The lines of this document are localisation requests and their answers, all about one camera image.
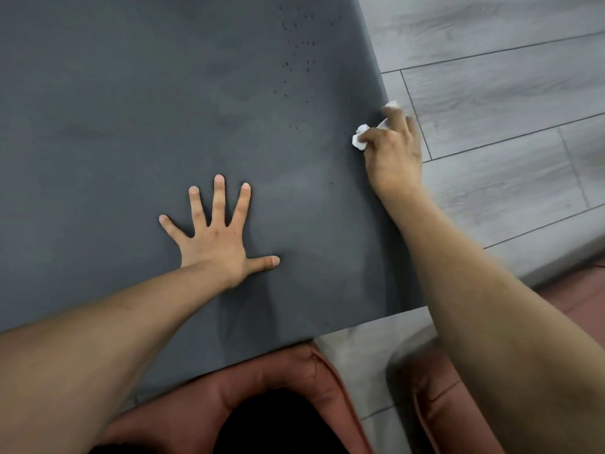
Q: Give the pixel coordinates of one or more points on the person's right hand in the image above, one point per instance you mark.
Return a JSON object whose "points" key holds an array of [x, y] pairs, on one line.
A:
{"points": [[394, 160]]}

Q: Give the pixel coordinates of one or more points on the person's left hand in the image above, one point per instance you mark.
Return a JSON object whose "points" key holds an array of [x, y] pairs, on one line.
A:
{"points": [[217, 250]]}

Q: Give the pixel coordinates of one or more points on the white tissue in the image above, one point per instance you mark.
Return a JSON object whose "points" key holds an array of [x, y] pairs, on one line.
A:
{"points": [[359, 139]]}

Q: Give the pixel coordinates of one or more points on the dark grey yoga mat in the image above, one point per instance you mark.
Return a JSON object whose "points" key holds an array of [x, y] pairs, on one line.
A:
{"points": [[142, 89]]}

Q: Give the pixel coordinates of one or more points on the person's right forearm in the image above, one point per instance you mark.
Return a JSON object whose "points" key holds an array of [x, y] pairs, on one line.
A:
{"points": [[510, 335]]}

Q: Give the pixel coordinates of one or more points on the person's left forearm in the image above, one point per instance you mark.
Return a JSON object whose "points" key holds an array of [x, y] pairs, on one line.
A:
{"points": [[85, 354]]}

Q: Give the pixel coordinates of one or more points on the reddish-brown cushion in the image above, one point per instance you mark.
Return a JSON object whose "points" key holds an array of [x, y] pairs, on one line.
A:
{"points": [[581, 302], [189, 406]]}

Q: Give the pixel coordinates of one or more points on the black trousers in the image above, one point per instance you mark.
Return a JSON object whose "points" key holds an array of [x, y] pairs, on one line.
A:
{"points": [[279, 425]]}

